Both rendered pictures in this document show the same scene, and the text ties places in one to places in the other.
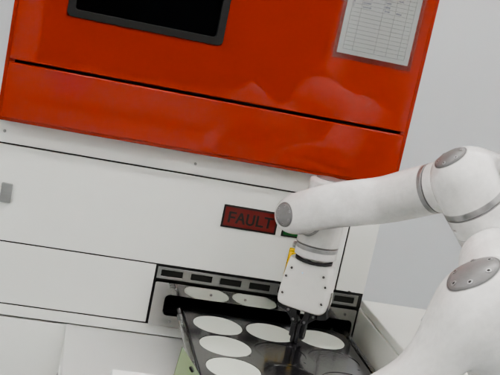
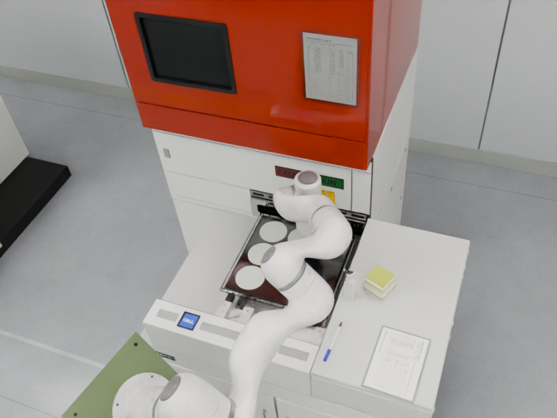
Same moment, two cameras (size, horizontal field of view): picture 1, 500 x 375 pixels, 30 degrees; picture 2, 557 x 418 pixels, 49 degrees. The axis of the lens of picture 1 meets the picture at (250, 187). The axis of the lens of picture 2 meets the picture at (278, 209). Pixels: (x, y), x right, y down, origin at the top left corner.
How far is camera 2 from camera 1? 1.50 m
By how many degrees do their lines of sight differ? 48
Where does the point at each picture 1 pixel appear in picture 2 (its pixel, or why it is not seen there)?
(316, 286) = (308, 230)
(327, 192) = (283, 202)
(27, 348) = (203, 216)
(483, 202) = (279, 286)
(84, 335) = (219, 221)
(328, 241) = not seen: hidden behind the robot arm
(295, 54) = (281, 99)
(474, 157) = (273, 263)
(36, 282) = (196, 191)
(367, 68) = (329, 106)
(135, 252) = (237, 182)
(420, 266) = not seen: outside the picture
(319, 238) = not seen: hidden behind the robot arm
